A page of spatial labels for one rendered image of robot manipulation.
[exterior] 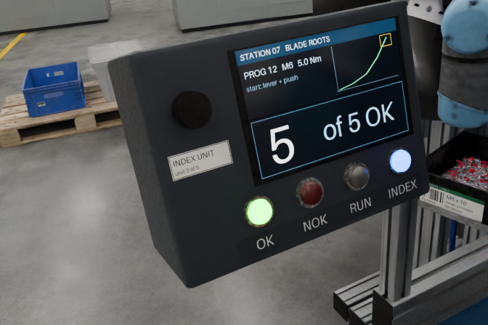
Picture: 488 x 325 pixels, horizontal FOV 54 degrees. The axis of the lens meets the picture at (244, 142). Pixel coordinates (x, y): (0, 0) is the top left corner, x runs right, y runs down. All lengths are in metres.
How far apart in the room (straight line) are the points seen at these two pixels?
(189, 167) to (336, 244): 1.84
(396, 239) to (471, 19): 0.30
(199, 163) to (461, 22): 0.45
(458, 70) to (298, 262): 1.47
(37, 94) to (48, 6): 4.50
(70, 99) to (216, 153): 3.38
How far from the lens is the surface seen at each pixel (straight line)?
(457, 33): 0.71
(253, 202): 0.39
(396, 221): 0.61
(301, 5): 6.81
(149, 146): 0.36
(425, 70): 1.10
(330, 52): 0.42
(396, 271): 0.66
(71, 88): 3.71
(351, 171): 0.43
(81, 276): 2.24
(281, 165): 0.40
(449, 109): 0.77
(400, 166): 0.46
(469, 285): 0.79
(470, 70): 0.74
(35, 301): 2.21
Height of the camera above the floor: 1.34
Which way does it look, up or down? 25 degrees down
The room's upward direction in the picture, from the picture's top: 5 degrees counter-clockwise
